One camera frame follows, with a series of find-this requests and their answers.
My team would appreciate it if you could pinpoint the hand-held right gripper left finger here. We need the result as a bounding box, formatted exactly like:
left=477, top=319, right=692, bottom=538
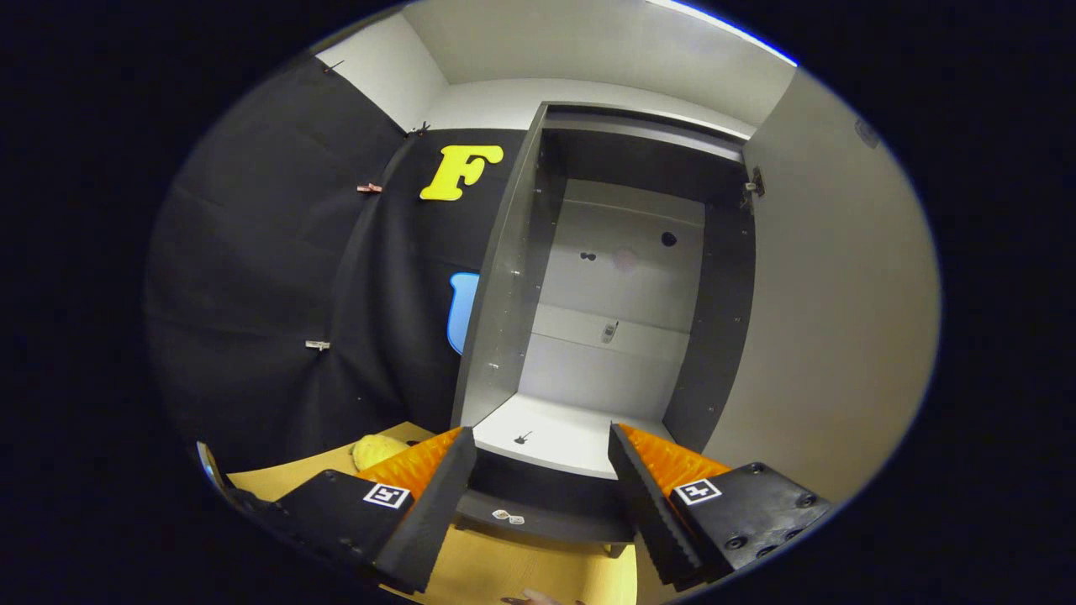
left=252, top=426, right=478, bottom=596

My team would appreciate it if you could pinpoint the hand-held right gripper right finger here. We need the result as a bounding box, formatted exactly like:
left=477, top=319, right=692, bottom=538
left=607, top=422, right=835, bottom=589

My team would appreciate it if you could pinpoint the grey cabinet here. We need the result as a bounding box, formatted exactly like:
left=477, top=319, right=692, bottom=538
left=451, top=101, right=757, bottom=560

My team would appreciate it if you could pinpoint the beige cabinet door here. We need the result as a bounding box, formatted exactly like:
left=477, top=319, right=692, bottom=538
left=702, top=67, right=942, bottom=505

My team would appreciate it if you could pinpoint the white cabinet shelf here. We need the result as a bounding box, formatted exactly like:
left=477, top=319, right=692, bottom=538
left=471, top=395, right=676, bottom=481

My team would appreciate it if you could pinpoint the yellow lumpy object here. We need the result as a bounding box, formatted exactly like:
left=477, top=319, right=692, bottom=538
left=351, top=434, right=414, bottom=472

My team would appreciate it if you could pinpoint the black backdrop cloth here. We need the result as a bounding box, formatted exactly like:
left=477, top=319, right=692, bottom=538
left=147, top=55, right=530, bottom=476

